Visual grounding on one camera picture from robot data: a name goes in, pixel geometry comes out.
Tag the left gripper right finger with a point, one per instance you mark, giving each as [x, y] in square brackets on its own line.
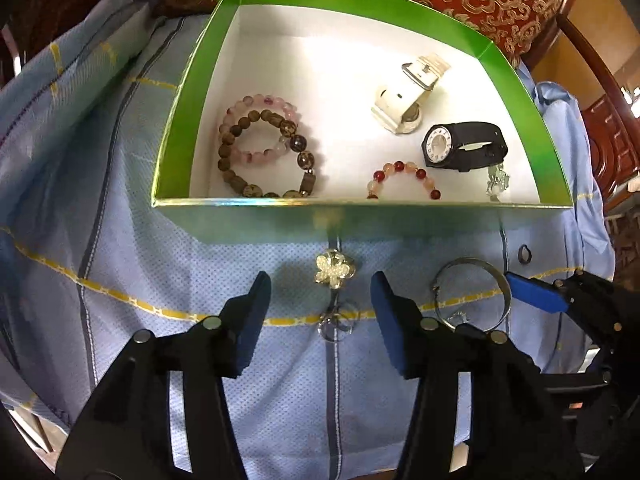
[399, 320]

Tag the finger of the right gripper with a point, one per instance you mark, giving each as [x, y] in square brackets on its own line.
[536, 293]

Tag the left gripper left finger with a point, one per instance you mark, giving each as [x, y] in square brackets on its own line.
[242, 318]

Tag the silver metal bangle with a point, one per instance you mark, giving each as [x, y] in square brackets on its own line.
[499, 277]

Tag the crystal flower brooch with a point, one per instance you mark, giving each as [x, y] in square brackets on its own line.
[334, 269]

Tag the black wrist watch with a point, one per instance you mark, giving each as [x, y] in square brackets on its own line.
[464, 146]

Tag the white wrist watch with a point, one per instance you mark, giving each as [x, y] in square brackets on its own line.
[398, 103]

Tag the green white cardboard box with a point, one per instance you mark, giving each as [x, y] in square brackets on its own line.
[327, 58]

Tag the light blue striped cloth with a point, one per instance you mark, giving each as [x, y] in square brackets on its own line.
[86, 261]

